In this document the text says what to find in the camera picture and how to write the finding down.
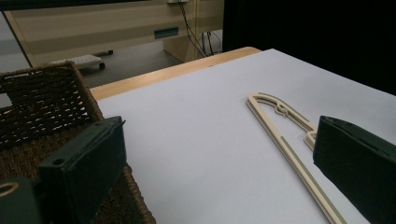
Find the beige wooden cabinet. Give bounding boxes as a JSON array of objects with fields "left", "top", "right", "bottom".
[{"left": 4, "top": 0, "right": 224, "bottom": 68}]

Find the white table mat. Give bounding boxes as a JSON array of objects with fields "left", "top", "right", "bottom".
[{"left": 96, "top": 48, "right": 396, "bottom": 224}]

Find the beige plastic clothes hanger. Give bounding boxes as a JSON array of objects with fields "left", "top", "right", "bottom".
[{"left": 246, "top": 91, "right": 348, "bottom": 224}]

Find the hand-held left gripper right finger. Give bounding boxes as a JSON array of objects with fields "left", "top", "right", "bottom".
[{"left": 312, "top": 115, "right": 396, "bottom": 224}]

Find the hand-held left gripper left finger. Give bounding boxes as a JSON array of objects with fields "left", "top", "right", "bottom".
[{"left": 37, "top": 116, "right": 127, "bottom": 224}]

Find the black curtain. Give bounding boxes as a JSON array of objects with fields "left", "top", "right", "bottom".
[{"left": 222, "top": 0, "right": 396, "bottom": 96}]

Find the brown woven basket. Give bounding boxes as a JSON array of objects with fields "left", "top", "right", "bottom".
[{"left": 0, "top": 60, "right": 157, "bottom": 224}]

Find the black wall cable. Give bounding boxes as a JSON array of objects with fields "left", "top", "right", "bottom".
[{"left": 177, "top": 0, "right": 223, "bottom": 59}]

